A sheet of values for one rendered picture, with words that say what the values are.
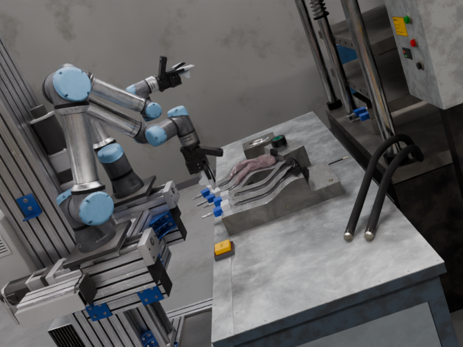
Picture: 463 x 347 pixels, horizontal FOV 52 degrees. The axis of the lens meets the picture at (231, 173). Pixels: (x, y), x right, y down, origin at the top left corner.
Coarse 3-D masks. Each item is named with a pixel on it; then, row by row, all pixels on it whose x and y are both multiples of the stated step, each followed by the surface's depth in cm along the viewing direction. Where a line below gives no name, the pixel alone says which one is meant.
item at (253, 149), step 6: (258, 138) 285; (264, 138) 283; (270, 138) 275; (246, 144) 284; (252, 144) 283; (258, 144) 274; (264, 144) 273; (246, 150) 274; (252, 150) 274; (258, 150) 275; (264, 150) 275; (246, 156) 276; (252, 156) 276; (258, 156) 276
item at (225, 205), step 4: (224, 200) 203; (228, 200) 201; (220, 204) 200; (224, 204) 199; (228, 204) 198; (216, 208) 202; (220, 208) 200; (224, 208) 199; (228, 208) 199; (212, 212) 202; (216, 212) 200; (220, 212) 200; (204, 216) 202; (208, 216) 202; (216, 216) 200
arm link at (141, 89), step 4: (144, 80) 233; (136, 84) 232; (140, 84) 231; (144, 84) 232; (148, 84) 232; (128, 88) 231; (132, 88) 230; (136, 88) 230; (140, 88) 231; (144, 88) 231; (148, 88) 232; (132, 92) 230; (136, 92) 230; (140, 92) 231; (144, 92) 232; (148, 92) 233; (144, 96) 232; (148, 96) 234
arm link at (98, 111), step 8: (88, 96) 175; (96, 104) 176; (104, 104) 179; (88, 112) 176; (96, 112) 177; (104, 112) 178; (112, 112) 180; (120, 112) 183; (96, 120) 180; (104, 120) 180; (112, 120) 181; (120, 120) 182; (128, 120) 184; (136, 120) 188; (112, 128) 184; (120, 128) 184; (128, 128) 185; (136, 128) 187; (144, 128) 188; (136, 136) 189; (144, 136) 187
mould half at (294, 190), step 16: (288, 176) 195; (304, 176) 195; (320, 176) 201; (336, 176) 195; (256, 192) 206; (272, 192) 197; (288, 192) 191; (304, 192) 191; (320, 192) 191; (336, 192) 191; (240, 208) 196; (256, 208) 193; (272, 208) 193; (304, 208) 193; (224, 224) 195; (240, 224) 195; (256, 224) 195
